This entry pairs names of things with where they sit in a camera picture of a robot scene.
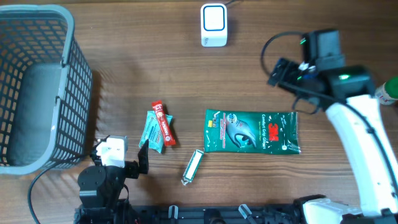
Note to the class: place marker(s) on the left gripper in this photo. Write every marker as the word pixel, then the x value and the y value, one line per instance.
pixel 132 168

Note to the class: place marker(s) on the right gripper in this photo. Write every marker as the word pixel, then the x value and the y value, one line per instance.
pixel 289 68

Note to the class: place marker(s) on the white teal wipes pack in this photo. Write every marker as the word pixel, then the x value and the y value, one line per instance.
pixel 153 133

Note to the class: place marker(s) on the red snack stick packet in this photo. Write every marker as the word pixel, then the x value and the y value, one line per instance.
pixel 169 139

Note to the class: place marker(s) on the green white small box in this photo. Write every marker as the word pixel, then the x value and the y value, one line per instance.
pixel 192 167

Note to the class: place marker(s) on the green 3M gloves package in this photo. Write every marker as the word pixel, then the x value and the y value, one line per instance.
pixel 251 132

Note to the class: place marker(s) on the green lid jar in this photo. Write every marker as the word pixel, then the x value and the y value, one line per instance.
pixel 387 92

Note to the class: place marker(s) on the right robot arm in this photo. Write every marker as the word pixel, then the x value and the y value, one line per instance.
pixel 347 96

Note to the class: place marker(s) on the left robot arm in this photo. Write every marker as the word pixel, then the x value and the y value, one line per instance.
pixel 102 183

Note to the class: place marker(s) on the white barcode scanner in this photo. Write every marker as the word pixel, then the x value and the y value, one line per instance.
pixel 214 25

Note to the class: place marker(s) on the grey plastic mesh basket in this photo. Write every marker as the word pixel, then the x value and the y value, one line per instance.
pixel 46 86

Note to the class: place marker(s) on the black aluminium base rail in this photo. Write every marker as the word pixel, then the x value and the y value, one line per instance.
pixel 273 213

